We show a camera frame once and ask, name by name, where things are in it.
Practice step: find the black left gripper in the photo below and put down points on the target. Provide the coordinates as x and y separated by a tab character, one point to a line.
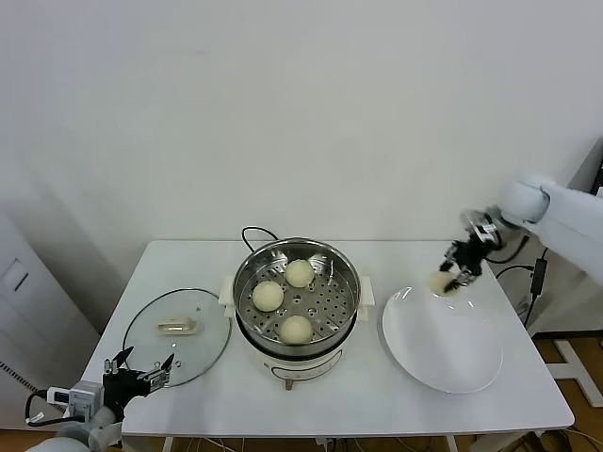
120	387

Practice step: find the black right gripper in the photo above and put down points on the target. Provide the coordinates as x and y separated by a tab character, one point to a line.
468	254

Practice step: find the white steamed baozi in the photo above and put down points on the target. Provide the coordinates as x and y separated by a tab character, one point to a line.
268	295
440	281
296	329
299	273

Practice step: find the perforated steel steamer basket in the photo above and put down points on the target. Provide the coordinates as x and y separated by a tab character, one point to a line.
330	292

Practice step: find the white round plate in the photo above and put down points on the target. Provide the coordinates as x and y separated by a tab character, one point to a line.
433	343

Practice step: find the white table leg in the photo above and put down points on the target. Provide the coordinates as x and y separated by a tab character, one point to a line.
168	445
451	445

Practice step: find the white cabinet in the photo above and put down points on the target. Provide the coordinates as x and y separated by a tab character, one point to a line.
28	306

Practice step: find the white desk foot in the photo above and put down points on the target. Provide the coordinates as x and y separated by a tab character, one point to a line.
579	372

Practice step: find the cream electric cooker base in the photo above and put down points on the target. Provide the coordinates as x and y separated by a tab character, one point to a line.
301	369

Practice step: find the black laptop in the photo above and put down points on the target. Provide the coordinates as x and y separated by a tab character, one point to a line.
599	179

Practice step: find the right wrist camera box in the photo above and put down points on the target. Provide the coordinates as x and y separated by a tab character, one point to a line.
480	226

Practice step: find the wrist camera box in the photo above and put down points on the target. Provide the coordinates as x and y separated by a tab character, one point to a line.
80	396
480	226

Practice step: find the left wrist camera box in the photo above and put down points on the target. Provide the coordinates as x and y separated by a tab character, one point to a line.
80	396

